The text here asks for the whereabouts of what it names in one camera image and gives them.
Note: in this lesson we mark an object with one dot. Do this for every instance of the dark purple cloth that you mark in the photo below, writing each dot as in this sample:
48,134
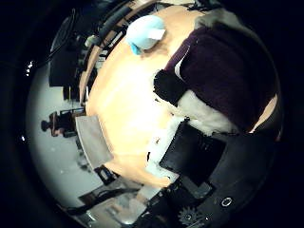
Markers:
224,69

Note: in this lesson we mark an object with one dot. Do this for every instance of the light blue plush toy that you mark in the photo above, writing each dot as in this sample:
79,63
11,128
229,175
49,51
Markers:
144,31

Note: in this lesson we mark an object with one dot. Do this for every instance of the person with dark hair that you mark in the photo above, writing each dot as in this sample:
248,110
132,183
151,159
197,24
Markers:
61,123

